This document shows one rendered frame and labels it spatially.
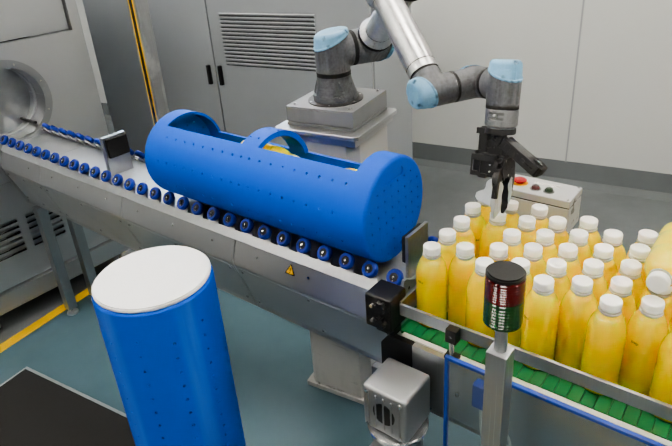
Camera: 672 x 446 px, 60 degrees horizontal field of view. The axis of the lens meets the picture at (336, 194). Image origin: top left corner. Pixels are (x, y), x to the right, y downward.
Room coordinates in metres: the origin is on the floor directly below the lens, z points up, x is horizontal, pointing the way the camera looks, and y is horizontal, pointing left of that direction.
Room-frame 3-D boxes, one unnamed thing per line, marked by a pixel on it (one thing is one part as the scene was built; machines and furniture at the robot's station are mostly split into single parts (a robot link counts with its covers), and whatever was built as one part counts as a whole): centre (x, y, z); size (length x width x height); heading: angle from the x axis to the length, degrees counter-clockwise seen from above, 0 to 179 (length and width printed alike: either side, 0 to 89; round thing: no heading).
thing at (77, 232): (2.64, 1.33, 0.31); 0.06 x 0.06 x 0.63; 51
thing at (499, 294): (0.77, -0.26, 1.23); 0.06 x 0.06 x 0.04
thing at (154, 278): (1.19, 0.45, 1.03); 0.28 x 0.28 x 0.01
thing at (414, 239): (1.29, -0.19, 0.99); 0.10 x 0.02 x 0.12; 141
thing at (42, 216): (2.53, 1.42, 0.31); 0.06 x 0.06 x 0.63; 51
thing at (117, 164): (2.14, 0.83, 1.00); 0.10 x 0.04 x 0.15; 141
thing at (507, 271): (0.77, -0.26, 1.18); 0.06 x 0.06 x 0.16
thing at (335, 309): (1.96, 0.62, 0.79); 2.17 x 0.29 x 0.34; 51
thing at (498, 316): (0.77, -0.26, 1.18); 0.06 x 0.06 x 0.05
